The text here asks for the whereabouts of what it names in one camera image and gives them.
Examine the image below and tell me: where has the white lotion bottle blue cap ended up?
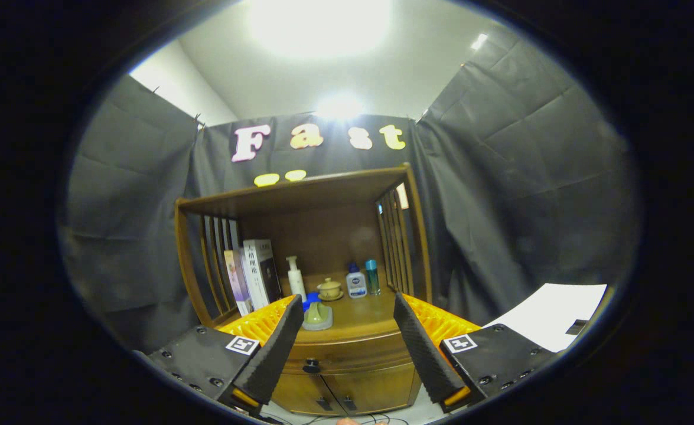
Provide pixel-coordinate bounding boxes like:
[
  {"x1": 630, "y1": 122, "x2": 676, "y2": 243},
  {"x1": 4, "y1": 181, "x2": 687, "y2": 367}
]
[{"x1": 346, "y1": 263, "x2": 367, "y2": 299}]

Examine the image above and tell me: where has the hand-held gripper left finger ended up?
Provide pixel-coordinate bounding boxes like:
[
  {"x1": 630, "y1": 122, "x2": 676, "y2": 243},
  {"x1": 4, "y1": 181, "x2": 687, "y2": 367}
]
[{"x1": 137, "y1": 294, "x2": 305, "y2": 414}]

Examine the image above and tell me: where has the teal slim bottle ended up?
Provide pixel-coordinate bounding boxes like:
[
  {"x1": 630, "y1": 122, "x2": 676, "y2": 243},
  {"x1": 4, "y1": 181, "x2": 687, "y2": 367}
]
[{"x1": 365, "y1": 259, "x2": 381, "y2": 296}]

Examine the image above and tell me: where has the white pump bottle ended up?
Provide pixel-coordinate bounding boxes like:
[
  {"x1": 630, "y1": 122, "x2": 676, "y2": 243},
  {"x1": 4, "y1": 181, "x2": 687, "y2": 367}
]
[{"x1": 286, "y1": 256, "x2": 307, "y2": 303}]

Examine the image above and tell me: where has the thick white book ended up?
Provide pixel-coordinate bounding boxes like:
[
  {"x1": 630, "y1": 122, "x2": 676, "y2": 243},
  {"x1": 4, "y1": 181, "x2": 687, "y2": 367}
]
[{"x1": 242, "y1": 238, "x2": 284, "y2": 310}]

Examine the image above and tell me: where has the large ceiling light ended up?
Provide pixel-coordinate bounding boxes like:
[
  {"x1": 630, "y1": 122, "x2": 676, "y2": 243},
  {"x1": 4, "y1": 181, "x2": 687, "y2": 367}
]
[{"x1": 246, "y1": 0, "x2": 392, "y2": 60}]

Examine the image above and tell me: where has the yellow lidded teacup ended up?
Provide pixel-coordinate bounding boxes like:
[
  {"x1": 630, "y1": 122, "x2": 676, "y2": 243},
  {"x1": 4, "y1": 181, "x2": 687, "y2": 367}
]
[{"x1": 317, "y1": 277, "x2": 344, "y2": 302}]

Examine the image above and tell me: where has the wooden countertop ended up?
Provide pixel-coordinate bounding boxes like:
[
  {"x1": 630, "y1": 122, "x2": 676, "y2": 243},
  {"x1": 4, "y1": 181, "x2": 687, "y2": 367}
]
[{"x1": 291, "y1": 269, "x2": 406, "y2": 344}]

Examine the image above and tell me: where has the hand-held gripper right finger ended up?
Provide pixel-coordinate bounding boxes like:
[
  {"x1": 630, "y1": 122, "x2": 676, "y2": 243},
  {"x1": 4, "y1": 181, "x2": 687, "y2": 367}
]
[{"x1": 393, "y1": 292, "x2": 567, "y2": 415}]

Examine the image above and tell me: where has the thin pink book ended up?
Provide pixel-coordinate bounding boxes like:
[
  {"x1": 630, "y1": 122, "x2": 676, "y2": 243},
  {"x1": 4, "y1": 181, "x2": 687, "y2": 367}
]
[{"x1": 224, "y1": 249, "x2": 254, "y2": 317}]

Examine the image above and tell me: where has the white board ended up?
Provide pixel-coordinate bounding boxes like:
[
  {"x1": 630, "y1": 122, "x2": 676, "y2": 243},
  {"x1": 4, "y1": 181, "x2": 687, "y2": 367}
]
[{"x1": 483, "y1": 283, "x2": 608, "y2": 354}]

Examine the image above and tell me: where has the brown wooden cabinet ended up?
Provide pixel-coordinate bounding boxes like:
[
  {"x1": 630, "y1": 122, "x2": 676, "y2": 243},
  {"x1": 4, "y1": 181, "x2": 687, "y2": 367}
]
[{"x1": 174, "y1": 164, "x2": 433, "y2": 417}]

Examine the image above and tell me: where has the wooden drawer with black knob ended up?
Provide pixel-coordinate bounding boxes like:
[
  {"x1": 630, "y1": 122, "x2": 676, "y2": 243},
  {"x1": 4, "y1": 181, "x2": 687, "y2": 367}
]
[{"x1": 285, "y1": 334, "x2": 412, "y2": 375}]

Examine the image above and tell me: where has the wooden cabinet door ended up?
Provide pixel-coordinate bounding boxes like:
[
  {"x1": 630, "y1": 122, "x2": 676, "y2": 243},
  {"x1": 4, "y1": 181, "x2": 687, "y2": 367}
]
[
  {"x1": 323, "y1": 363, "x2": 421, "y2": 414},
  {"x1": 270, "y1": 371, "x2": 338, "y2": 416}
]

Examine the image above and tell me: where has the small ceiling light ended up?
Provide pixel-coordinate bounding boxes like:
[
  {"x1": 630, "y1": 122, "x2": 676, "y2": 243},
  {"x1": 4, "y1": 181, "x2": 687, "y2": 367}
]
[{"x1": 314, "y1": 94, "x2": 365, "y2": 122}]

